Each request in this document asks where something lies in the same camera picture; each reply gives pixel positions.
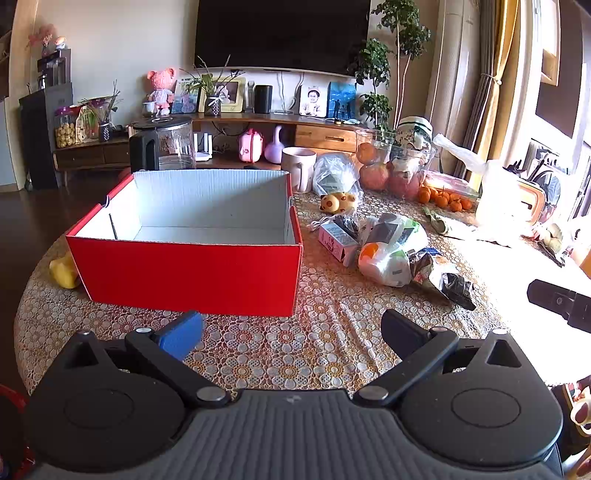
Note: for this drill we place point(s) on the dark red object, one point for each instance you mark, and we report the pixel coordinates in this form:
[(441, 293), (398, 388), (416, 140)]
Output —
[(9, 406)]

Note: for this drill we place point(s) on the black cylinder speaker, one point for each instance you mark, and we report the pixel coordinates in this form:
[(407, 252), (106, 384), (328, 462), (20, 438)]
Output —
[(263, 98)]

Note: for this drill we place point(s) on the yellow pig toy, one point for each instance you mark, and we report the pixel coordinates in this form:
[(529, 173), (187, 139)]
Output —
[(339, 201)]

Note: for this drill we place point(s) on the blue picture card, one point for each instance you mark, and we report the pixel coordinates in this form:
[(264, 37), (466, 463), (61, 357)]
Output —
[(184, 99)]

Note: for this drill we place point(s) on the black coffee machine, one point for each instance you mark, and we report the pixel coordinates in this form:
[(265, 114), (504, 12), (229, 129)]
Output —
[(55, 67)]

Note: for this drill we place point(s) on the tall black cabinet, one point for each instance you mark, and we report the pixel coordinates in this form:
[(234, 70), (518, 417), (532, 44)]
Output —
[(44, 134)]

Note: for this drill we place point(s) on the yellow grey curtain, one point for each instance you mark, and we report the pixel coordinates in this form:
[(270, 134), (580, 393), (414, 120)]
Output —
[(489, 69)]

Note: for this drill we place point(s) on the blue landscape picture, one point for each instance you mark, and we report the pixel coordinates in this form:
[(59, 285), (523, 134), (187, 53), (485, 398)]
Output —
[(341, 99)]

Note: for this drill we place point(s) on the white printed plastic bag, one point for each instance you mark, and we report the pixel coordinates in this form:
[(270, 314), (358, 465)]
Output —
[(390, 261)]

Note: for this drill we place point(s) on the small black foil packet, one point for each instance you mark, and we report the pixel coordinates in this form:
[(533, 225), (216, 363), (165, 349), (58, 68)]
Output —
[(346, 225)]

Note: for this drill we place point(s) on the wooden television cabinet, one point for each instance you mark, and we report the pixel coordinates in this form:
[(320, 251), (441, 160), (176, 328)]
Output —
[(323, 134)]

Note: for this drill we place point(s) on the person's patterned clothing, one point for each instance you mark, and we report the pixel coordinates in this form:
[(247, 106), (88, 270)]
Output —
[(577, 410)]

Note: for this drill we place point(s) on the tall potted tree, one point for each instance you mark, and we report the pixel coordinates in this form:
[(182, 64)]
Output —
[(374, 60)]

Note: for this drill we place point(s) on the white baby photo frame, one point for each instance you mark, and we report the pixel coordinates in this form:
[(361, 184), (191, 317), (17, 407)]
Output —
[(313, 101)]

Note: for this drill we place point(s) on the white router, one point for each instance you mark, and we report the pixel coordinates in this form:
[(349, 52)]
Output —
[(202, 147)]

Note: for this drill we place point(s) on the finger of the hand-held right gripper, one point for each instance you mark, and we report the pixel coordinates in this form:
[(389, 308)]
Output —
[(554, 300)]

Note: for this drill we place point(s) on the small metal cup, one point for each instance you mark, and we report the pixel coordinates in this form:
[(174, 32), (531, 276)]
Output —
[(149, 108)]

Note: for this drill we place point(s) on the green white patterned bag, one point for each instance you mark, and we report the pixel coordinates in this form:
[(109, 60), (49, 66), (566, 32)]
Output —
[(413, 131)]

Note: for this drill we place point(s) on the glass electric kettle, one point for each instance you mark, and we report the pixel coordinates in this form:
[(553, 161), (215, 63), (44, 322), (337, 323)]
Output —
[(171, 143)]

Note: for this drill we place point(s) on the pink flowers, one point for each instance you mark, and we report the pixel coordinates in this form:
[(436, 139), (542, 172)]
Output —
[(44, 37)]

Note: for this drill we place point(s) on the yellow green photo frame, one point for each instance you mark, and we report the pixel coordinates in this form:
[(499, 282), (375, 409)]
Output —
[(229, 94)]

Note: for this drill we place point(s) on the glass fruit bowl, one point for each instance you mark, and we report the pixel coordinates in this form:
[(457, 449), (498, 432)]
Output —
[(397, 159)]

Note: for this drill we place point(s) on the grass plant in patterned pot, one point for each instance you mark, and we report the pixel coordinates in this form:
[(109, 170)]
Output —
[(212, 105)]

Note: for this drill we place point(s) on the jar of snack balls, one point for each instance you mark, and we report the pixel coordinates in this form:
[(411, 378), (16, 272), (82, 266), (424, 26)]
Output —
[(64, 131)]

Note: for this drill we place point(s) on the red apple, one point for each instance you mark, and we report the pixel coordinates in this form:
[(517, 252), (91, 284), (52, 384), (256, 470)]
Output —
[(374, 177), (404, 184)]

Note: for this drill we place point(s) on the black television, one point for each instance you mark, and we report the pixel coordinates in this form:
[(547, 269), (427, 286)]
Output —
[(281, 32)]

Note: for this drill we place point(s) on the orange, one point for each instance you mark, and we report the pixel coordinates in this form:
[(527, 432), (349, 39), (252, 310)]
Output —
[(368, 152)]

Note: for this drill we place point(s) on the pink plush doll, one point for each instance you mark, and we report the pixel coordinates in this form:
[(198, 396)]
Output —
[(161, 90)]

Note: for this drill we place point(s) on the red cardboard box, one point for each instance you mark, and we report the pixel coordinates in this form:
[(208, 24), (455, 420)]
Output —
[(184, 277)]

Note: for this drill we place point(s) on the silver foil pouch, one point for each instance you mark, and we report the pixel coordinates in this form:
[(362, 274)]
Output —
[(429, 270)]

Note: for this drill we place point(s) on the pink tissue pack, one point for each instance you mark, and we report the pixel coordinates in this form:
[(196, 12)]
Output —
[(334, 241)]

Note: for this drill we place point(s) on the clear plastic food container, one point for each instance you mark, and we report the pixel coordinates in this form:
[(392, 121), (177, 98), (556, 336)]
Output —
[(450, 181)]

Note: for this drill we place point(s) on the grass plant in black pot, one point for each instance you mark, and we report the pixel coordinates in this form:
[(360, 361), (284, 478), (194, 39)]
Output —
[(104, 129)]

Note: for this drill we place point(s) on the pink pig-shaped case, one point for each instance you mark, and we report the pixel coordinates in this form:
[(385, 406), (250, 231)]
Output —
[(250, 145)]

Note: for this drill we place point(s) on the white mug with strawberry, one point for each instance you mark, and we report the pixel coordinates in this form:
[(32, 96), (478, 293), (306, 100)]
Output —
[(298, 161)]

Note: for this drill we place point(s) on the orange trimmed container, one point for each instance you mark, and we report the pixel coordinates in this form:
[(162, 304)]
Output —
[(538, 198)]

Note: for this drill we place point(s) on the purple swan ornament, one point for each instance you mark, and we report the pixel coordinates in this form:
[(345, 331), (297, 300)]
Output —
[(277, 150)]

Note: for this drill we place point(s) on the pile of small tangerines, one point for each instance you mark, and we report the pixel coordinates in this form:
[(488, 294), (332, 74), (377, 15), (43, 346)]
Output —
[(445, 199)]

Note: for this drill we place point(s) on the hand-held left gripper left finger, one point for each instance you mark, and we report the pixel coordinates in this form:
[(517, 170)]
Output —
[(180, 336)]

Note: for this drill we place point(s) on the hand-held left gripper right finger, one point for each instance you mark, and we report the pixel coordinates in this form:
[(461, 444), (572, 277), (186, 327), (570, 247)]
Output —
[(399, 331)]

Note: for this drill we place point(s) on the clear plastic bag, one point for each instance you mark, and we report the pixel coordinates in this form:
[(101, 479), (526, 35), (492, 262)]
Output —
[(334, 173)]

